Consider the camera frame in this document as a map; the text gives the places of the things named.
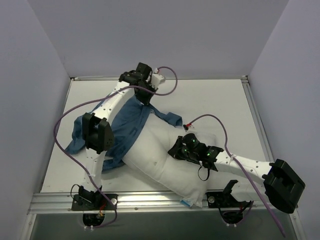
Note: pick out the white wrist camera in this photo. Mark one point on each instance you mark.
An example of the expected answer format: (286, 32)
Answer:
(156, 80)
(188, 127)

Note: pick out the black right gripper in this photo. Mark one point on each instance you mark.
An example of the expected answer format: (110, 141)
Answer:
(175, 149)

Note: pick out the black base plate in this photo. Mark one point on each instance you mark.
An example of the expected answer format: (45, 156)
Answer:
(98, 202)
(218, 199)

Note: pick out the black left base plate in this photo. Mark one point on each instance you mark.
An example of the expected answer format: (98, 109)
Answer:
(98, 202)

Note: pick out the aluminium front rail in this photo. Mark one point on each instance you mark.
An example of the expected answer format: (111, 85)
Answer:
(127, 202)

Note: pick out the blue letter-print pillowcase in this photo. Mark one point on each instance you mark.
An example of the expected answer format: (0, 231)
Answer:
(127, 126)

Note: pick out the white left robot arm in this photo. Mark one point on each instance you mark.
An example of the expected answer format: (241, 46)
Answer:
(96, 126)

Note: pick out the blue white pillow label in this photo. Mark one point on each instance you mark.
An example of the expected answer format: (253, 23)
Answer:
(186, 203)

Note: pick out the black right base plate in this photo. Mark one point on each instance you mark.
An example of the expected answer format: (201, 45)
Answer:
(218, 199)

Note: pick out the aluminium back rail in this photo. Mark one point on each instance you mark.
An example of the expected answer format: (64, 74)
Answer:
(200, 78)

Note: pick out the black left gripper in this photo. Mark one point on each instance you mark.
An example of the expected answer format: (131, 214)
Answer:
(144, 92)

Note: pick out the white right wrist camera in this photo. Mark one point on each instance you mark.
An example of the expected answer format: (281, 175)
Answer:
(188, 127)

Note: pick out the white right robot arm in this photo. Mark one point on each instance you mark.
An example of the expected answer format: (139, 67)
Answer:
(276, 182)

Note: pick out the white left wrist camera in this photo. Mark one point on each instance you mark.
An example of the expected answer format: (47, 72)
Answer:
(156, 80)

